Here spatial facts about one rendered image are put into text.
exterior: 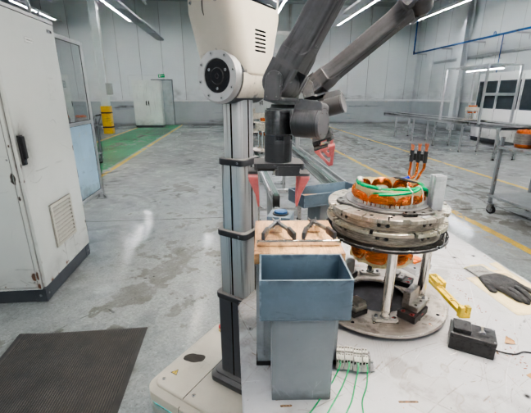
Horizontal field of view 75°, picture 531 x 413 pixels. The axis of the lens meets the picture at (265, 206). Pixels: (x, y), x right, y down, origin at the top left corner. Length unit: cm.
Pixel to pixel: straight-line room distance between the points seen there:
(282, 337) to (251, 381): 17
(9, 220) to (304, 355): 231
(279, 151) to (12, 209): 222
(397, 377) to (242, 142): 78
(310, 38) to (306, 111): 13
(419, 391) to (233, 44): 97
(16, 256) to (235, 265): 187
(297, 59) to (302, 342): 53
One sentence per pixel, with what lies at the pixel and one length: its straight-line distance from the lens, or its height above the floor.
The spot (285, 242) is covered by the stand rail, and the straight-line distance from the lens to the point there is 75.
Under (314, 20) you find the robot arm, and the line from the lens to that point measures 71.
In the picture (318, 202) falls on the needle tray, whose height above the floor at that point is 103.
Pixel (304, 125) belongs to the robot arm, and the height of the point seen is 132.
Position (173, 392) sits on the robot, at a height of 26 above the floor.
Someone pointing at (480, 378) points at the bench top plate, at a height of 78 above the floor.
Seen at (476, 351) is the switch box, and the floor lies 79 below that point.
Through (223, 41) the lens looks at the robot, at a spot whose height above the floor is 152.
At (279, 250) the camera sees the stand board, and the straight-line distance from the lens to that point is 73.
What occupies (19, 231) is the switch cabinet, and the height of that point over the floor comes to 53.
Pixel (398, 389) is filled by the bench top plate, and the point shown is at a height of 78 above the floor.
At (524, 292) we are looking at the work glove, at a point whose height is 80.
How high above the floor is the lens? 138
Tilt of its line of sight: 18 degrees down
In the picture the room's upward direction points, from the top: straight up
